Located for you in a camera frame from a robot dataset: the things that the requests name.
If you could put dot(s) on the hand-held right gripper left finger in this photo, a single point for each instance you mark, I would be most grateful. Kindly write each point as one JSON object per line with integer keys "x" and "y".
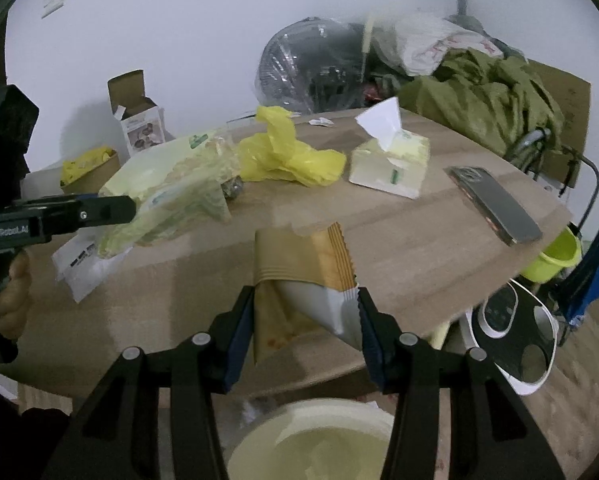
{"x": 239, "y": 340}

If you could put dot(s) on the brown cardboard box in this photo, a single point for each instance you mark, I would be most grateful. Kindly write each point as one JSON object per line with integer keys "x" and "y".
{"x": 99, "y": 177}

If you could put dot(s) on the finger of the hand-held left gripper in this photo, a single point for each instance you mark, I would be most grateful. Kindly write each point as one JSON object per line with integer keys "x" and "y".
{"x": 99, "y": 212}

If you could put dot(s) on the grey rectangular case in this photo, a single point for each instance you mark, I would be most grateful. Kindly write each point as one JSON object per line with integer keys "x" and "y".
{"x": 84, "y": 275}

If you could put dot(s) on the person's left hand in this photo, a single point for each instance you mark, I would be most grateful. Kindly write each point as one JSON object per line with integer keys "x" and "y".
{"x": 12, "y": 305}

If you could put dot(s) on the white black bathroom scale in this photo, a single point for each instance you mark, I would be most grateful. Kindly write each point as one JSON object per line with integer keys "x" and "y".
{"x": 509, "y": 355}

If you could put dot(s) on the person's left forearm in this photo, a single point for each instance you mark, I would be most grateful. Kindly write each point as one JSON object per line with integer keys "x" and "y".
{"x": 24, "y": 440}

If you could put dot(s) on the white plastic bag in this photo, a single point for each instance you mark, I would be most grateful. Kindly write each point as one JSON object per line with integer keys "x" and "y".
{"x": 419, "y": 45}

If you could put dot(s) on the brown cardboard sheet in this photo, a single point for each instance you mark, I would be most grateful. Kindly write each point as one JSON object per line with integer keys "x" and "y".
{"x": 572, "y": 105}

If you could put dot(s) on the small white paper scrap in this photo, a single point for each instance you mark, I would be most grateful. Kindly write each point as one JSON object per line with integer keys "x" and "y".
{"x": 320, "y": 121}

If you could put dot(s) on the green plastic bucket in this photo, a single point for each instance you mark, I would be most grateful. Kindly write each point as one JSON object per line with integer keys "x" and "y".
{"x": 554, "y": 257}

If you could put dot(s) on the brown snack wrapper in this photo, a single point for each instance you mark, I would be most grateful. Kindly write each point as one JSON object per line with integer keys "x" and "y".
{"x": 289, "y": 255}

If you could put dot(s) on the yellow printed packet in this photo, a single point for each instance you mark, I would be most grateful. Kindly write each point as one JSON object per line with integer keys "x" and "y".
{"x": 82, "y": 165}

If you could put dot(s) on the open white cardboard box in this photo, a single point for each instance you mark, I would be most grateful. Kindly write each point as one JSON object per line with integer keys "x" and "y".
{"x": 142, "y": 130}

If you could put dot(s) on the metal chair frame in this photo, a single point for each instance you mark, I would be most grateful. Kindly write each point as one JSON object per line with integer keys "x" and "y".
{"x": 593, "y": 172}

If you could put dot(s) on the olive green cloth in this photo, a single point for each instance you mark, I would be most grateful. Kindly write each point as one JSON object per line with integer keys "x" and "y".
{"x": 479, "y": 95}

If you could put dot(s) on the white wall socket plate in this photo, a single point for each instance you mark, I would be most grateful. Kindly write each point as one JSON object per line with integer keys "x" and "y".
{"x": 53, "y": 2}

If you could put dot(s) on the cream wrapped stick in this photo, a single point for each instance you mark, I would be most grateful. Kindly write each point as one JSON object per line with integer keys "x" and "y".
{"x": 367, "y": 45}

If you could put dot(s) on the white plastic bucket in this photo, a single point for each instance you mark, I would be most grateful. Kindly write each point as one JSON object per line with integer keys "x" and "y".
{"x": 314, "y": 452}

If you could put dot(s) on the crumpled dark wrapper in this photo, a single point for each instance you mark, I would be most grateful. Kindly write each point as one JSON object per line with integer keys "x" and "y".
{"x": 233, "y": 188}

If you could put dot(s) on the plastic-wrapped black fan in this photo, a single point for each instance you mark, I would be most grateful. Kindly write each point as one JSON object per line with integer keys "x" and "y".
{"x": 289, "y": 65}

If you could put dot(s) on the yellow plastic bag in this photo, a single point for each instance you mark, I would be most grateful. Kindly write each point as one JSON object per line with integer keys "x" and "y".
{"x": 299, "y": 160}

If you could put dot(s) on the grey smartphone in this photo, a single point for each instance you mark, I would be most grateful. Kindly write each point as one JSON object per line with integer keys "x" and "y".
{"x": 494, "y": 205}

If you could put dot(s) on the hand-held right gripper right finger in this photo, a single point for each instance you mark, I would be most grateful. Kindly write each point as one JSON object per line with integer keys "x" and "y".
{"x": 372, "y": 345}

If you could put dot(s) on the yellow tissue pack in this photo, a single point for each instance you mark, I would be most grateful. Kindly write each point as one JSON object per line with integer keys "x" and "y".
{"x": 389, "y": 170}

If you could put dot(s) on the clear green plastic bag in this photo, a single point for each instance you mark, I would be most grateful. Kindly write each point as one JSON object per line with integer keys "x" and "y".
{"x": 179, "y": 180}

